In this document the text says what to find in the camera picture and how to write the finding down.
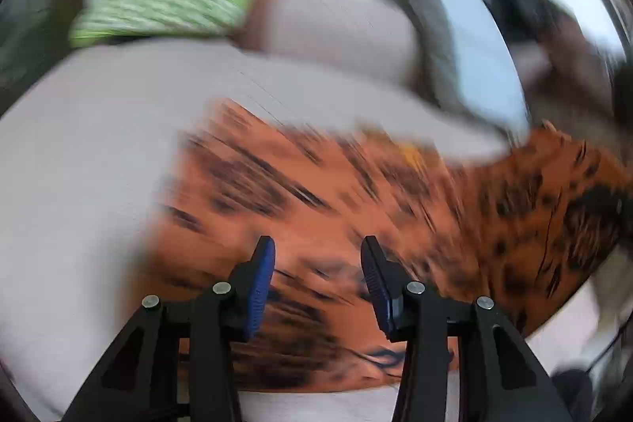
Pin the dark fur trimmed garment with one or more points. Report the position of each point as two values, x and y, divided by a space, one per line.
524 9

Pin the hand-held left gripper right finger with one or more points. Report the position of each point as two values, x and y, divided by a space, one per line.
378 291

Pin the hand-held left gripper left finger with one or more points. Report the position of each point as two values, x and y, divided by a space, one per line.
259 286

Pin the grey blue pillow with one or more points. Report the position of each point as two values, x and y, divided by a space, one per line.
470 46

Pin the green checkered folded quilt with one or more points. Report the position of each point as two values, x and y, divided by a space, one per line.
168 2

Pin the orange black floral shirt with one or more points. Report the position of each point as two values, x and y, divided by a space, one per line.
321 184

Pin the pink bolster cushion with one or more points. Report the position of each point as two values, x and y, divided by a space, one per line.
326 26

